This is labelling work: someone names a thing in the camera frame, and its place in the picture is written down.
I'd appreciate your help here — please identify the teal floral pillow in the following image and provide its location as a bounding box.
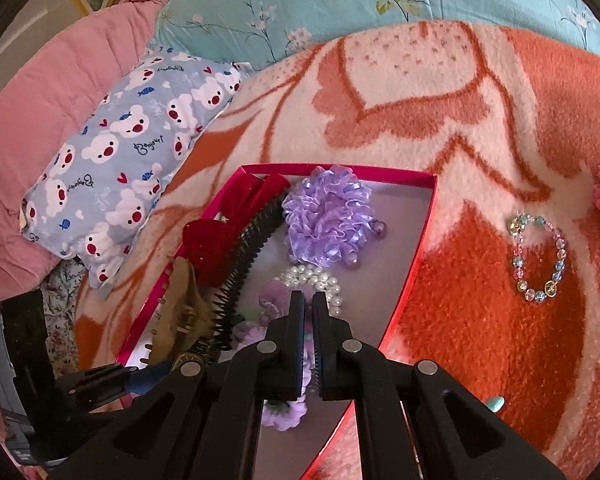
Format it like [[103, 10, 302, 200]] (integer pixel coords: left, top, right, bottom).
[[155, 0, 600, 68]]

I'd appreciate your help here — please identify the white pearl bracelet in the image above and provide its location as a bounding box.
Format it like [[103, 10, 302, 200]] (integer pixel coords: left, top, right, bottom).
[[275, 265, 342, 317]]

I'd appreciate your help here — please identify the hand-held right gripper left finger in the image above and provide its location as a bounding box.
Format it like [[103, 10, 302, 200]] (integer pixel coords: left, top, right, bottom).
[[45, 290, 307, 480]]

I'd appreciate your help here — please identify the tan claw hair clip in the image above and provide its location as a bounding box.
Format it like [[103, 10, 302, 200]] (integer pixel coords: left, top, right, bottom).
[[147, 256, 217, 363]]

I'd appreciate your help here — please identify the blue bear print pillow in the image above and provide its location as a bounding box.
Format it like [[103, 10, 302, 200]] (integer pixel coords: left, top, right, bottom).
[[20, 45, 253, 288]]

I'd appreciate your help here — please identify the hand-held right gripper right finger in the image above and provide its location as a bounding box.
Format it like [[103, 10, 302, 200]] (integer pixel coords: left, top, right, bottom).
[[312, 291, 567, 480]]

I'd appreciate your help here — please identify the light purple ruffled scrunchie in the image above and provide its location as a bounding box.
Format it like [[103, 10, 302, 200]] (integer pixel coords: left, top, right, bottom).
[[230, 280, 321, 431]]

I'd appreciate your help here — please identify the red velvet toothed hair clip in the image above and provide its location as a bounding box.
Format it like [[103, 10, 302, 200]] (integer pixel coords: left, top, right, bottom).
[[182, 172, 293, 353]]

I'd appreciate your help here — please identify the orange and cream patterned blanket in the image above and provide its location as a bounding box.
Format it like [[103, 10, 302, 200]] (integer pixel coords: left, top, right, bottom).
[[72, 20, 600, 480]]

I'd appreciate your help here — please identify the pastel crystal bead bracelet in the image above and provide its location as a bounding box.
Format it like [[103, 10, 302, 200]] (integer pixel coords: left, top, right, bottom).
[[508, 211, 567, 303]]

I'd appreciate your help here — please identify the pink quilt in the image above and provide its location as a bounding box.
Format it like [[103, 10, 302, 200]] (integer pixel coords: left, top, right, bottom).
[[0, 0, 186, 306]]

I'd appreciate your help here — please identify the purple flower scrunchie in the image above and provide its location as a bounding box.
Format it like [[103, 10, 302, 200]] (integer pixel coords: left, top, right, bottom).
[[281, 165, 388, 271]]

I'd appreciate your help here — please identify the red shallow cardboard box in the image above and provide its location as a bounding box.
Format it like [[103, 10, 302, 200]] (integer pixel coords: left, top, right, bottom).
[[115, 162, 440, 480]]

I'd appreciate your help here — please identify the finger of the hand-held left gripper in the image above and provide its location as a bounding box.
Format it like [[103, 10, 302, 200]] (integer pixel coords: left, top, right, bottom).
[[55, 360, 179, 411]]

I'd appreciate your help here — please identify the floral print cloth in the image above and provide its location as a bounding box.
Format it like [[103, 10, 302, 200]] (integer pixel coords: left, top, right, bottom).
[[40, 259, 88, 376]]

